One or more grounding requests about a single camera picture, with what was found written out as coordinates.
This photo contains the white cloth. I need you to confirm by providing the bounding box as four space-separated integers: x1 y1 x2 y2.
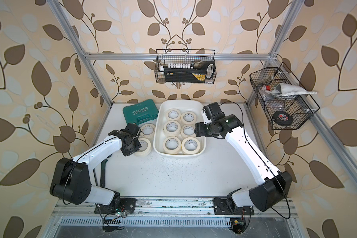
270 83 317 97

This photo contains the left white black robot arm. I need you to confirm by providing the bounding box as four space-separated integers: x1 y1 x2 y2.
50 124 141 205

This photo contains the black tape roll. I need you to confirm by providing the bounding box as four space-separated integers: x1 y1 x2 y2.
272 111 294 127

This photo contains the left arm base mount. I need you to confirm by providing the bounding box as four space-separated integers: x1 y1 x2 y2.
94 198 137 215

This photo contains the masking tape roll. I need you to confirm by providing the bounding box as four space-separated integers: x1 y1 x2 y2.
163 136 181 155
180 124 195 138
181 137 201 155
134 138 152 157
180 111 197 125
166 109 181 122
140 124 156 140
163 121 181 137

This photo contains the green tool case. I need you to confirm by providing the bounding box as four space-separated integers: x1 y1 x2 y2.
123 99 159 125

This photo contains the black yellow box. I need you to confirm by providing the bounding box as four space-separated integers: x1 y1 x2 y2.
160 61 216 83

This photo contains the white plastic storage tray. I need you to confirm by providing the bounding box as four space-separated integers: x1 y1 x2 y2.
153 100 206 158

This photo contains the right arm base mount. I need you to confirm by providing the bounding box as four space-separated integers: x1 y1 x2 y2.
213 197 254 216

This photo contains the black wire basket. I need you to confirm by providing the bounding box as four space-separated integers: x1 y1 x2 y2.
154 48 217 84
250 63 320 130

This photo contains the black wire basket back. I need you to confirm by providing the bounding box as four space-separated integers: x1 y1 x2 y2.
154 48 217 84

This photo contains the black wire basket right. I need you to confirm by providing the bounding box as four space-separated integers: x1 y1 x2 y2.
250 63 320 130

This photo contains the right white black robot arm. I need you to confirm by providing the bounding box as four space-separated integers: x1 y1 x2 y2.
195 102 293 212

